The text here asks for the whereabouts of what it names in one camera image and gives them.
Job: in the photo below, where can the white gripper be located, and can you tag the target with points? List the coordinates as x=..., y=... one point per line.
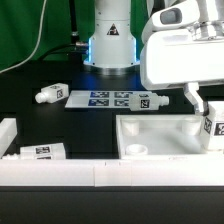
x=184, y=45

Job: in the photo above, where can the white square tabletop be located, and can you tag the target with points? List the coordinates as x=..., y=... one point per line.
x=150, y=137

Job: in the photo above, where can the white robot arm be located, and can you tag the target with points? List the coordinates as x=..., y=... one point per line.
x=112, y=47

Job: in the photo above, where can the white U-shaped obstacle fence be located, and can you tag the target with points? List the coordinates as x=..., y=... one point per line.
x=205, y=170

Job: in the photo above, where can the white fiducial marker sheet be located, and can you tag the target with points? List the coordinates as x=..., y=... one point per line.
x=100, y=99

